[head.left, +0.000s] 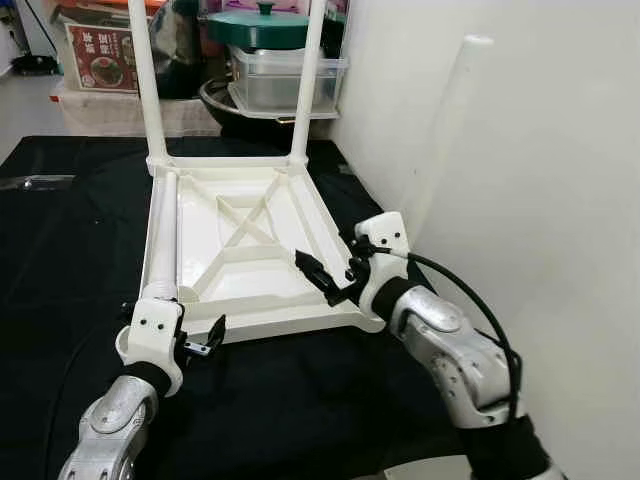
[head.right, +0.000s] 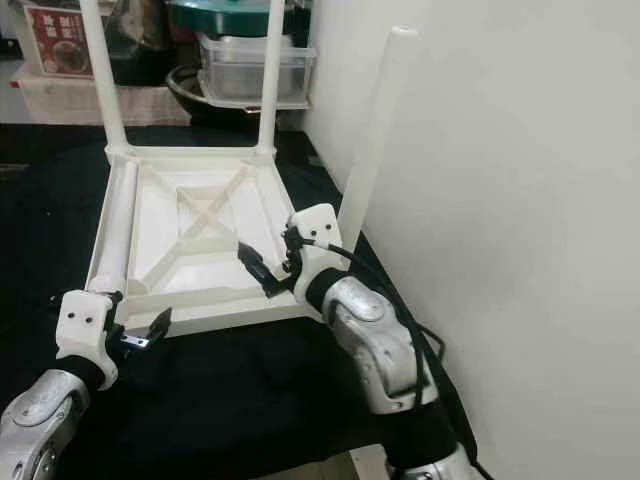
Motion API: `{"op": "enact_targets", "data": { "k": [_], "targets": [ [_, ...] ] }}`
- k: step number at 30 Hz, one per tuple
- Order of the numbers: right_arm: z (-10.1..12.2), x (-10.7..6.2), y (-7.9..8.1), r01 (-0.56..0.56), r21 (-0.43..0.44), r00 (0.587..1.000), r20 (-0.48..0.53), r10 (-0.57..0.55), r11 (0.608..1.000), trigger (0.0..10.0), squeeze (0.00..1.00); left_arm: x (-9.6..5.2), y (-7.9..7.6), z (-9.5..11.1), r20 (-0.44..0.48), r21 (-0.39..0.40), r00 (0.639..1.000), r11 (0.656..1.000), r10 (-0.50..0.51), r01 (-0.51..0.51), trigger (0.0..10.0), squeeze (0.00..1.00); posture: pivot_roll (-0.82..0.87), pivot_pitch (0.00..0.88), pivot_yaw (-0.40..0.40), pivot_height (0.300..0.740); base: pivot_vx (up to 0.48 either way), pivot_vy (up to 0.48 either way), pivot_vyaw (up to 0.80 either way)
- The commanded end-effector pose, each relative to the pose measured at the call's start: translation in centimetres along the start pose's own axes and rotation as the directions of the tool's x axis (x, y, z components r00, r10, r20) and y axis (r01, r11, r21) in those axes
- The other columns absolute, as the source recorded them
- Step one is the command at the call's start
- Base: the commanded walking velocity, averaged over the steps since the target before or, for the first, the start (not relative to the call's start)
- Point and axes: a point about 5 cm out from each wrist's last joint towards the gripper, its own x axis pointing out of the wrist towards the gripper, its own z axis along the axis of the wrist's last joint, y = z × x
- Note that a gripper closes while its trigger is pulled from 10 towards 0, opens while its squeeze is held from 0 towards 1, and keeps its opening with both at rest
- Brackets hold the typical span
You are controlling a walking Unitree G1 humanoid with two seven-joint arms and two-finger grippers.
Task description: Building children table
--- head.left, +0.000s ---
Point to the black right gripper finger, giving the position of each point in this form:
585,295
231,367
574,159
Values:
315,272

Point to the white plastic children tabletop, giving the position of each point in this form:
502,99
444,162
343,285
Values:
240,250

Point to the white plastic table leg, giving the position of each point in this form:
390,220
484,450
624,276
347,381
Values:
306,80
148,80
162,235
460,110

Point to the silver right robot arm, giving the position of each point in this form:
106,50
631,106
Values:
455,350

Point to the black tablecloth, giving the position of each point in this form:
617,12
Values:
300,400

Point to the black wok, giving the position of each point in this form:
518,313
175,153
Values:
215,108

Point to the clear plastic bin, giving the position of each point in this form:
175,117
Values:
270,85

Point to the clear tape strip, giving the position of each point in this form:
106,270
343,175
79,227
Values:
35,182

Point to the beige cloth cover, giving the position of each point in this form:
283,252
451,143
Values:
110,115

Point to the dark green pot lid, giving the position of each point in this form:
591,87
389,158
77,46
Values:
260,28

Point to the black dustpan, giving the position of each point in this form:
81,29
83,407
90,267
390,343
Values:
35,65

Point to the storage box with orange lid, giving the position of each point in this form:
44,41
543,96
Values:
90,12

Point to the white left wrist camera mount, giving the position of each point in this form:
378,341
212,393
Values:
150,335

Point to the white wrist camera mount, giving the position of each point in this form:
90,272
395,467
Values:
385,240
150,335

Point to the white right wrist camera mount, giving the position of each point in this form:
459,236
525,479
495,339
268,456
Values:
385,240

